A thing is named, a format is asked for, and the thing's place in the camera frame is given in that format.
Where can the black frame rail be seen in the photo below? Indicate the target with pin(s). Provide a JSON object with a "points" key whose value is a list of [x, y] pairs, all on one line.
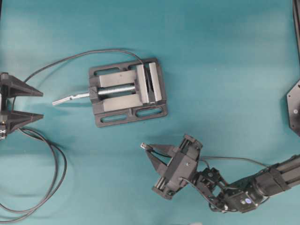
{"points": [[296, 19]]}

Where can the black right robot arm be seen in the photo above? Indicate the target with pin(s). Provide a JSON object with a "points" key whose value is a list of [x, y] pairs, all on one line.
{"points": [[247, 193]]}

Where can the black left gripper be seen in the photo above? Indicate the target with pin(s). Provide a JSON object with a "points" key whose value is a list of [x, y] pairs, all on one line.
{"points": [[13, 120]]}

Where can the black and steel bench vise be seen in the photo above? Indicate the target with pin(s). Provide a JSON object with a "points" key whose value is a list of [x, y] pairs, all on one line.
{"points": [[125, 92]]}

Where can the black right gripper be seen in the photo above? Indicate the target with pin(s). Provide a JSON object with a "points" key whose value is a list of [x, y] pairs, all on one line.
{"points": [[183, 165]]}

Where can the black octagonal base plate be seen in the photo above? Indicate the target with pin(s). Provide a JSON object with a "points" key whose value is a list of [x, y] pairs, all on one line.
{"points": [[293, 104]]}

